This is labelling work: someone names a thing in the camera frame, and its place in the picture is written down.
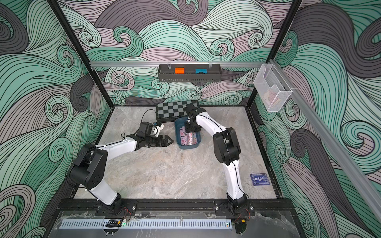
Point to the clear acrylic wall holder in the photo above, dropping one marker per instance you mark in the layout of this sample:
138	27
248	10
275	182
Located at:
272	87

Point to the white slotted cable duct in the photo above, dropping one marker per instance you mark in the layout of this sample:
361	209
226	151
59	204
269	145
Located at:
219	224

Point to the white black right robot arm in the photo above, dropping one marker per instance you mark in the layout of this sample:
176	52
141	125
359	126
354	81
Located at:
226	150

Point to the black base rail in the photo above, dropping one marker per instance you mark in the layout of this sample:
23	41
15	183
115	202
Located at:
134	207

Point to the aluminium rail back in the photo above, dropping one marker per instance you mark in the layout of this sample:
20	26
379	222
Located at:
135	63

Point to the black grey chessboard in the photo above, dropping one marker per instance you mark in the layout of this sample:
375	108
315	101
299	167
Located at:
170	111

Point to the orange block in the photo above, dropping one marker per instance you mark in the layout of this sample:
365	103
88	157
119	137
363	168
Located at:
179	70

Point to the teal block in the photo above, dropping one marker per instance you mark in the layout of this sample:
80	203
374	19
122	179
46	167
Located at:
201	71

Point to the teal plastic storage box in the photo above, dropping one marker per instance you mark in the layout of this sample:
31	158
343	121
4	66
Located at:
181	123

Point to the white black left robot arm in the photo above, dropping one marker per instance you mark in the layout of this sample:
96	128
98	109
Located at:
88	168

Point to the black wall shelf tray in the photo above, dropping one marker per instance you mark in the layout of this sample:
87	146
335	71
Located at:
167	74

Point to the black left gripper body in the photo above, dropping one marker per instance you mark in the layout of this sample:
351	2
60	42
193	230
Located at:
153	141

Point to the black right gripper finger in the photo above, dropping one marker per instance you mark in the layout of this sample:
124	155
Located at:
197	128
188	128

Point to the blue card pack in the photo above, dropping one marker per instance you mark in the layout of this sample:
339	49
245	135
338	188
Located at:
259	179

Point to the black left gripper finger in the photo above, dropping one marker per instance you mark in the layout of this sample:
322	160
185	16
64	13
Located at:
165	138
166	143

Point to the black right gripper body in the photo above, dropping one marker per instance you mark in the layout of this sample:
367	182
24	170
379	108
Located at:
190	122

